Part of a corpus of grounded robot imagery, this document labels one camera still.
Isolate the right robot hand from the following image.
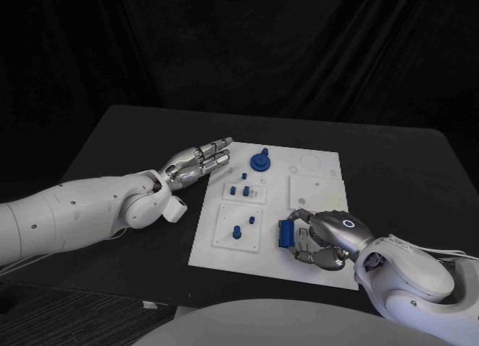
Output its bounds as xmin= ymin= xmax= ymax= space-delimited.
xmin=284 ymin=208 xmax=376 ymax=272

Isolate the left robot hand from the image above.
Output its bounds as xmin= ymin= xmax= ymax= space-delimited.
xmin=158 ymin=136 xmax=233 ymax=192

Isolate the blue block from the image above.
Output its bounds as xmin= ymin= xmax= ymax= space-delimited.
xmin=276 ymin=219 xmax=295 ymax=249

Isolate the white task board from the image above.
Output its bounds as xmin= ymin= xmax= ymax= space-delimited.
xmin=187 ymin=141 xmax=359 ymax=291

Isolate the blue gear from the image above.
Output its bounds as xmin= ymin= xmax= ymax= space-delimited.
xmin=249 ymin=153 xmax=271 ymax=172

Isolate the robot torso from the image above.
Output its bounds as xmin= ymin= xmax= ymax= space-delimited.
xmin=129 ymin=298 xmax=454 ymax=346

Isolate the white cable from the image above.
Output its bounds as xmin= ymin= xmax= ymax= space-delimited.
xmin=387 ymin=234 xmax=479 ymax=264
xmin=0 ymin=226 xmax=128 ymax=280

